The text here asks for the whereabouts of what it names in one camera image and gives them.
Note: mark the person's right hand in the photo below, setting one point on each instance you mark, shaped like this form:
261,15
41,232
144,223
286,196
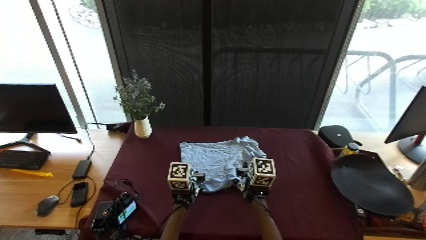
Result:
245,181

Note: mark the black phone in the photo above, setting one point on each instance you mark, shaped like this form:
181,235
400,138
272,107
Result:
79,194

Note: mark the black computer monitor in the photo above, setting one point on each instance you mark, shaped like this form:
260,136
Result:
31,108

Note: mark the black keyboard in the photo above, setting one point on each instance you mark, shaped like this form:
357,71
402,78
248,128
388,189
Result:
21,159

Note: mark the white marker cube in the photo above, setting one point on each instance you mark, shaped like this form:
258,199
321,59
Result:
262,172
179,175

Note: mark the dark red tablecloth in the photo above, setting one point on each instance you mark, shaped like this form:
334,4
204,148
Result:
293,186

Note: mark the black office chair seat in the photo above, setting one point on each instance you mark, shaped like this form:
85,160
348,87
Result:
370,185

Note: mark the white vase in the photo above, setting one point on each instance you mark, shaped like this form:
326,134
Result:
143,127

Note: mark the right white marker cube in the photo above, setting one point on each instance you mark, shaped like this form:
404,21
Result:
262,172

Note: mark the left white marker cube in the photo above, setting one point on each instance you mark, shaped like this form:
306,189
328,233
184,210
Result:
179,175

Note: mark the metal bicycle rack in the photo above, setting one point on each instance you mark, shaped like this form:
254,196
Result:
381,80

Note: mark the yellow flat tool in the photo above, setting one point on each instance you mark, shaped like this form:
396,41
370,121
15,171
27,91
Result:
32,173

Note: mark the dark mesh window blind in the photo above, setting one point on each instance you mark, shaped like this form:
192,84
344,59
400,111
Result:
230,63

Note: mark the person's left hand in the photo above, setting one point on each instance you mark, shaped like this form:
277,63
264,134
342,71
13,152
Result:
193,182

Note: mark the purple flower bunch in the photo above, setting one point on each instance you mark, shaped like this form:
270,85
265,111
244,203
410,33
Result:
136,96

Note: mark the black power adapter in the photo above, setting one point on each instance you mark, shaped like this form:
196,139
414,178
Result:
81,168

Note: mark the light blue cloth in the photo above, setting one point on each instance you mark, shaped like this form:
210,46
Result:
217,160

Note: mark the black device with lit screen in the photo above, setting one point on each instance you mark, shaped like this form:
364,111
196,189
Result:
116,210

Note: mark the grey computer mouse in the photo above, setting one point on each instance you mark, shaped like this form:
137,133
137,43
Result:
47,205

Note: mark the black monitor with round stand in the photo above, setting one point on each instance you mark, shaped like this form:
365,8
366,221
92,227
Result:
410,128

